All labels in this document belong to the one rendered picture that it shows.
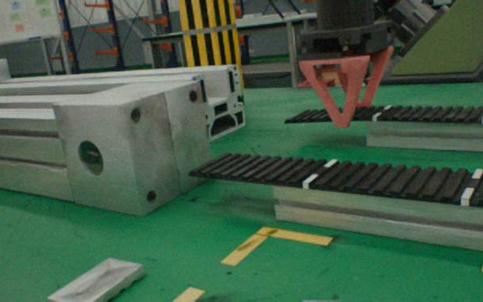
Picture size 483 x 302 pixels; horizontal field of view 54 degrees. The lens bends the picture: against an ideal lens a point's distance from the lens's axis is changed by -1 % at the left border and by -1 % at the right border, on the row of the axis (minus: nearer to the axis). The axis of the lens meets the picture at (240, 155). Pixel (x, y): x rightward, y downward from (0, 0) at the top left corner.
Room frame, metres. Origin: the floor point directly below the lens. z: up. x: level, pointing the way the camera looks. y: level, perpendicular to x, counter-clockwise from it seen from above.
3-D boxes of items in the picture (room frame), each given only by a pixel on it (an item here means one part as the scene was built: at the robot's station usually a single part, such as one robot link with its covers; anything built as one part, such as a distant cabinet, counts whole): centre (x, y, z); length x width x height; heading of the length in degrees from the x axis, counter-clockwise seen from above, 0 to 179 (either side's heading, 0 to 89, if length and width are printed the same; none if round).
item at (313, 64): (0.49, -0.12, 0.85); 0.07 x 0.07 x 0.09; 54
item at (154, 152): (0.44, 0.09, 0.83); 0.12 x 0.09 x 0.10; 144
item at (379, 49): (0.51, -0.13, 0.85); 0.07 x 0.07 x 0.09; 54
